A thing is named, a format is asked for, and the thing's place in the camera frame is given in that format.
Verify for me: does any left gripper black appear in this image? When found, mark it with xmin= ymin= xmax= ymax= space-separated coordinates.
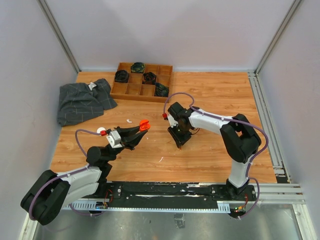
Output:
xmin=105 ymin=125 xmax=148 ymax=163

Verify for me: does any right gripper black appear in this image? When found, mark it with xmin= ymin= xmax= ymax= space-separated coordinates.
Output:
xmin=167 ymin=122 xmax=192 ymax=148

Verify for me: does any orange earbud charging case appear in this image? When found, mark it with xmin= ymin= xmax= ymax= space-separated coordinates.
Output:
xmin=139 ymin=119 xmax=151 ymax=132

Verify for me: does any white earbud charging case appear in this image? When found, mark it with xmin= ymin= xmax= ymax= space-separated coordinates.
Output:
xmin=96 ymin=127 xmax=106 ymax=134

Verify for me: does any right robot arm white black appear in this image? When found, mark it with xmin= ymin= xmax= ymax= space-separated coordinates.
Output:
xmin=162 ymin=102 xmax=262 ymax=200

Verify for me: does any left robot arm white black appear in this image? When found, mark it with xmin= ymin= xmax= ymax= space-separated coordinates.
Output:
xmin=20 ymin=126 xmax=149 ymax=226

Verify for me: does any dark blue rolled tie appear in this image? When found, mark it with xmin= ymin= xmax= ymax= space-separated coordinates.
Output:
xmin=154 ymin=82 xmax=169 ymax=98

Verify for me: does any wooden compartment tray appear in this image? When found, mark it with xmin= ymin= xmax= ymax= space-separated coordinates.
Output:
xmin=110 ymin=62 xmax=173 ymax=103

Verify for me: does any dark red rolled tie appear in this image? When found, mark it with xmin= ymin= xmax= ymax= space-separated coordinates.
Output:
xmin=142 ymin=72 xmax=157 ymax=85

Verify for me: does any dark rolled tie left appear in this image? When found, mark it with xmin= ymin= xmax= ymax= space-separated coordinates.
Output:
xmin=114 ymin=70 xmax=130 ymax=83

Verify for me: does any grey checked cloth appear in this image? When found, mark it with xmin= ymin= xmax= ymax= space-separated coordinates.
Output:
xmin=56 ymin=78 xmax=117 ymax=127

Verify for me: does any dark rolled tie top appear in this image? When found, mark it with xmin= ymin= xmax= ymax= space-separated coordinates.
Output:
xmin=130 ymin=62 xmax=146 ymax=74

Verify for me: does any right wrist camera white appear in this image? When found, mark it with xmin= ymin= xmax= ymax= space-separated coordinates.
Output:
xmin=167 ymin=113 xmax=179 ymax=128

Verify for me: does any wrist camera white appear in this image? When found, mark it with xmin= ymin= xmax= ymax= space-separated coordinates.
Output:
xmin=167 ymin=113 xmax=179 ymax=128
xmin=106 ymin=130 xmax=123 ymax=149

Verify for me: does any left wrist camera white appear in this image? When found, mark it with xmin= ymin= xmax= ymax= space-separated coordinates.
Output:
xmin=106 ymin=130 xmax=123 ymax=149

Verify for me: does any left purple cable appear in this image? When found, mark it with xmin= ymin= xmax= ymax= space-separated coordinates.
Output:
xmin=28 ymin=128 xmax=108 ymax=222

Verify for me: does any purple cable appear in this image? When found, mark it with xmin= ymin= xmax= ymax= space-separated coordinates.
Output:
xmin=162 ymin=92 xmax=270 ymax=221
xmin=28 ymin=128 xmax=108 ymax=222

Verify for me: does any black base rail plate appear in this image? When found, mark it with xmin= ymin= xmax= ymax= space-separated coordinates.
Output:
xmin=81 ymin=181 xmax=258 ymax=207

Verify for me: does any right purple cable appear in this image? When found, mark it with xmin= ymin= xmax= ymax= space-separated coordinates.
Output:
xmin=162 ymin=92 xmax=270 ymax=221

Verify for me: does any white cable duct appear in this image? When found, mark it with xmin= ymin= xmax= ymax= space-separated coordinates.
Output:
xmin=63 ymin=200 xmax=231 ymax=214

